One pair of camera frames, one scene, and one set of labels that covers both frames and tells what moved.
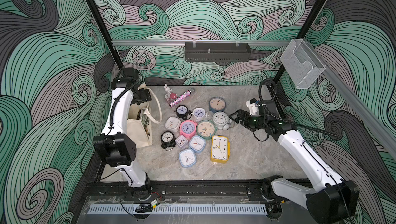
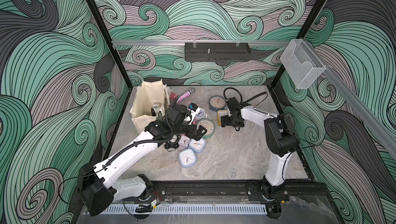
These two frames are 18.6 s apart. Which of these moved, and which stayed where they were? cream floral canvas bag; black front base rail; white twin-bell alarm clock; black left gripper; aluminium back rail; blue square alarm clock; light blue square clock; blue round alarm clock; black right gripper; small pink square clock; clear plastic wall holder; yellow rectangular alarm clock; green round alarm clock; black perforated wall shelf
Moved: black left gripper; yellow rectangular alarm clock; cream floral canvas bag; black right gripper; white twin-bell alarm clock
Stayed: black front base rail; aluminium back rail; light blue square clock; black perforated wall shelf; green round alarm clock; blue square alarm clock; blue round alarm clock; clear plastic wall holder; small pink square clock
